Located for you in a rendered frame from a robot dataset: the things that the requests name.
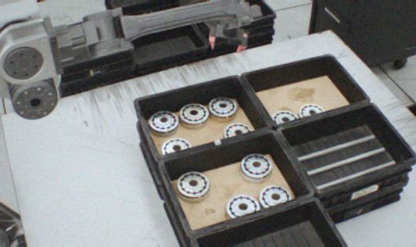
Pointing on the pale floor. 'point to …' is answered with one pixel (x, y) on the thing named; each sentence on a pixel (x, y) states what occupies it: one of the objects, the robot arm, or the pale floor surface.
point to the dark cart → (373, 27)
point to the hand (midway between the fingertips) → (225, 48)
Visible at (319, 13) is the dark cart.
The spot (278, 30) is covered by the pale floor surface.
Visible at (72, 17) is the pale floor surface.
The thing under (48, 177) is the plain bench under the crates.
